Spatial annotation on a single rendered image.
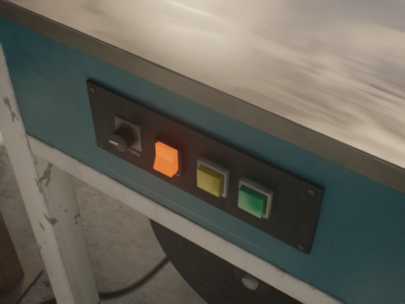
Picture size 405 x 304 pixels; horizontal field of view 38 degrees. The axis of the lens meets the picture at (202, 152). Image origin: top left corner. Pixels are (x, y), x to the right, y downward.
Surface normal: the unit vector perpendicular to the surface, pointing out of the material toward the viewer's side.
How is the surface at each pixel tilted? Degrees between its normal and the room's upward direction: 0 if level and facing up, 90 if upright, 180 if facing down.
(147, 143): 90
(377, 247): 90
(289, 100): 0
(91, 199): 0
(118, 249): 0
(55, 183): 90
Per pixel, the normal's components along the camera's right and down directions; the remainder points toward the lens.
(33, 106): -0.56, 0.59
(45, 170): 0.83, 0.40
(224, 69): 0.00, -0.71
